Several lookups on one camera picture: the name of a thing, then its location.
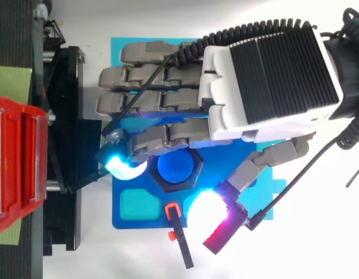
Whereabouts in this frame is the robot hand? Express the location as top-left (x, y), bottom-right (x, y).
top-left (95, 20), bottom-right (343, 256)

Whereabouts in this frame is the large black nut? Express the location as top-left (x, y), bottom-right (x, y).
top-left (146, 147), bottom-right (204, 194)

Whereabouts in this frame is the blue bolt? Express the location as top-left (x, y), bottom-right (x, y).
top-left (157, 150), bottom-right (195, 184)

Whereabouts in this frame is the black-and-orange clip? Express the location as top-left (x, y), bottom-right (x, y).
top-left (164, 202), bottom-right (195, 270)

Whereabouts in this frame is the blue plate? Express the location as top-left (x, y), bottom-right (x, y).
top-left (111, 112), bottom-right (274, 231)

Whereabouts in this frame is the black stand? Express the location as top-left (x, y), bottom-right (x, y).
top-left (0, 0), bottom-right (107, 279)

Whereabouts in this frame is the red bin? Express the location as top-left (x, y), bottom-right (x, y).
top-left (0, 94), bottom-right (49, 237)

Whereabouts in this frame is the black coiled cable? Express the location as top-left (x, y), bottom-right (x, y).
top-left (172, 7), bottom-right (359, 152)

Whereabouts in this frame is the thin black cable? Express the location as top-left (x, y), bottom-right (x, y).
top-left (245, 138), bottom-right (339, 232)
top-left (102, 55), bottom-right (174, 137)
top-left (345, 161), bottom-right (359, 188)

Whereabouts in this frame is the small black wire frame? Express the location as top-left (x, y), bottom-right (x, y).
top-left (43, 19), bottom-right (66, 47)

